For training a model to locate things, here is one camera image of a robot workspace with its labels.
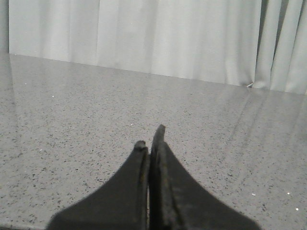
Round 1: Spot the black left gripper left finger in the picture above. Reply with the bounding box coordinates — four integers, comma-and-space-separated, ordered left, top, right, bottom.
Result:
47, 140, 150, 230

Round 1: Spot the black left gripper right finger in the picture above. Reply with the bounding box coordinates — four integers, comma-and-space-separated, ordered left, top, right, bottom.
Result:
149, 125, 259, 230

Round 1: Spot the white curtain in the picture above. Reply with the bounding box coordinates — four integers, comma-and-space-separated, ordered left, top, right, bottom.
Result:
0, 0, 307, 94

